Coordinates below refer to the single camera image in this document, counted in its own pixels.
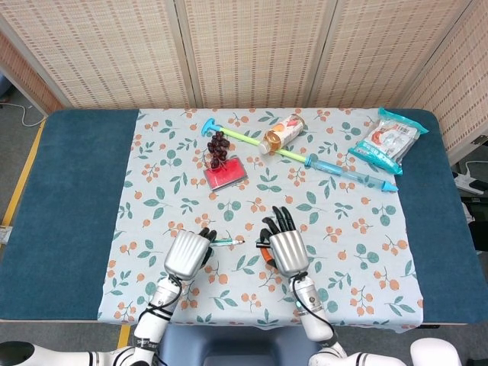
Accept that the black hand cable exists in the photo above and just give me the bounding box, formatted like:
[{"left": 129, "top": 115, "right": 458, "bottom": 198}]
[
  {"left": 291, "top": 279, "right": 341, "bottom": 345},
  {"left": 136, "top": 274, "right": 183, "bottom": 345}
]

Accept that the black right hand cable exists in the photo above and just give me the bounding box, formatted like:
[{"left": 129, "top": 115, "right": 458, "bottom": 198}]
[{"left": 291, "top": 279, "right": 341, "bottom": 345}]

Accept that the teal snack package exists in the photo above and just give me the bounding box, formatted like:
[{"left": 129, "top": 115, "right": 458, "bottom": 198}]
[{"left": 347, "top": 107, "right": 430, "bottom": 177}]

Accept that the orange drink plastic bottle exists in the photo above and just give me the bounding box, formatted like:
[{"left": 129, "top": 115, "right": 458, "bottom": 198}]
[{"left": 258, "top": 113, "right": 307, "bottom": 156}]

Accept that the woven bamboo screen panel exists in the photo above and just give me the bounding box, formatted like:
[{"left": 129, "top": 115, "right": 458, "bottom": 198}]
[
  {"left": 399, "top": 0, "right": 488, "bottom": 165},
  {"left": 0, "top": 28, "right": 65, "bottom": 117},
  {"left": 307, "top": 0, "right": 478, "bottom": 111},
  {"left": 0, "top": 0, "right": 198, "bottom": 111},
  {"left": 174, "top": 0, "right": 339, "bottom": 110}
]

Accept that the black equipment box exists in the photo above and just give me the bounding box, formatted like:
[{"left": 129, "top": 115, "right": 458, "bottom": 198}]
[{"left": 467, "top": 217, "right": 488, "bottom": 253}]

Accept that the red ink pad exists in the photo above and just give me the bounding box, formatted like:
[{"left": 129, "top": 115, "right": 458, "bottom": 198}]
[{"left": 202, "top": 156, "right": 249, "bottom": 192}]

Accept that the blue green toy water pump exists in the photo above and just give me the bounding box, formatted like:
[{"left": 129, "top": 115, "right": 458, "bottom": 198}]
[{"left": 201, "top": 117, "right": 400, "bottom": 194}]

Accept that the dark purple grape bunch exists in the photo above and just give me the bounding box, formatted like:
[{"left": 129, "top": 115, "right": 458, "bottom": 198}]
[{"left": 205, "top": 130, "right": 232, "bottom": 170}]

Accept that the dark blue table mat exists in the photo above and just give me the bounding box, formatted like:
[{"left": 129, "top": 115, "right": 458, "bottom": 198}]
[{"left": 0, "top": 108, "right": 487, "bottom": 325}]

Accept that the white floor cable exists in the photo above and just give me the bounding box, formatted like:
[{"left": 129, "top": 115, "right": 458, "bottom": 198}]
[{"left": 0, "top": 101, "right": 47, "bottom": 128}]

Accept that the floral fruit print tablecloth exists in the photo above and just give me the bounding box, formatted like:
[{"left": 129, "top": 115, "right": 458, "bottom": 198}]
[{"left": 96, "top": 108, "right": 425, "bottom": 331}]

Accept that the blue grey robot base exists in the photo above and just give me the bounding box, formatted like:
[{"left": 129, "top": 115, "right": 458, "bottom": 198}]
[{"left": 157, "top": 323, "right": 323, "bottom": 366}]

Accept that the green black pen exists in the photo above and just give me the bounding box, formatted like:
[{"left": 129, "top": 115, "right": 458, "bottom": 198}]
[{"left": 210, "top": 237, "right": 246, "bottom": 249}]

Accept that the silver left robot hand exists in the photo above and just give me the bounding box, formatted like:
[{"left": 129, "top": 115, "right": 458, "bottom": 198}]
[{"left": 163, "top": 226, "right": 218, "bottom": 281}]

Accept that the black left hand cable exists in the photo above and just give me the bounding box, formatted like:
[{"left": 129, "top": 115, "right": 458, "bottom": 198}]
[{"left": 136, "top": 274, "right": 183, "bottom": 345}]

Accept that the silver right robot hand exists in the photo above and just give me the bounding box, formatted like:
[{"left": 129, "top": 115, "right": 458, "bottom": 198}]
[{"left": 255, "top": 205, "right": 310, "bottom": 278}]

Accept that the white power strip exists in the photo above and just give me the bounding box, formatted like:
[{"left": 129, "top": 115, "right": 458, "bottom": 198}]
[{"left": 452, "top": 170, "right": 488, "bottom": 196}]

